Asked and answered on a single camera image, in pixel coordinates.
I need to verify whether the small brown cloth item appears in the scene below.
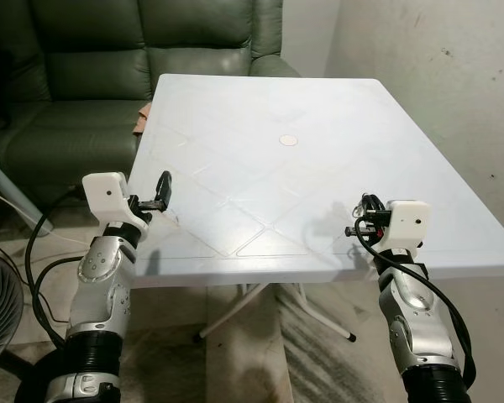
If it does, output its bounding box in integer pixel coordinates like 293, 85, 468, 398
133, 102, 155, 135

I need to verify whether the dark green leather sofa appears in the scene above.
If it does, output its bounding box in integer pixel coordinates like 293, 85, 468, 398
0, 0, 302, 221

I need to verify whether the white floor cable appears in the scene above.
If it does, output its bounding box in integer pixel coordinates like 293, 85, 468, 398
0, 186, 51, 223

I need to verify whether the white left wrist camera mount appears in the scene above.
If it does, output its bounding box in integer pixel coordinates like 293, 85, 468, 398
82, 171, 150, 233

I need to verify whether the white plastic table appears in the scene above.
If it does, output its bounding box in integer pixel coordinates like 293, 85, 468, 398
122, 74, 504, 343

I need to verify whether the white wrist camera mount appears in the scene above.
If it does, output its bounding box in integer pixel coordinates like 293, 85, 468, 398
384, 200, 429, 251
82, 171, 150, 233

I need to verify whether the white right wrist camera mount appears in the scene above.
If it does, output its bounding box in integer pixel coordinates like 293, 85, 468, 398
384, 200, 429, 251

